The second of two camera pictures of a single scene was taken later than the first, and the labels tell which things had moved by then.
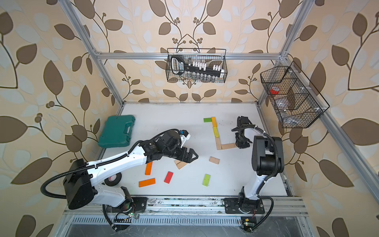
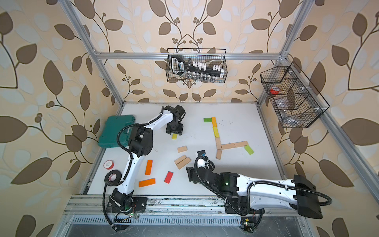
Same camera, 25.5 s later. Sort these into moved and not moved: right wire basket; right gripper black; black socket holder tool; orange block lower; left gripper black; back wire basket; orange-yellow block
Moved: right gripper black; left gripper black
Not moved: orange-yellow block; orange block lower; right wire basket; black socket holder tool; back wire basket
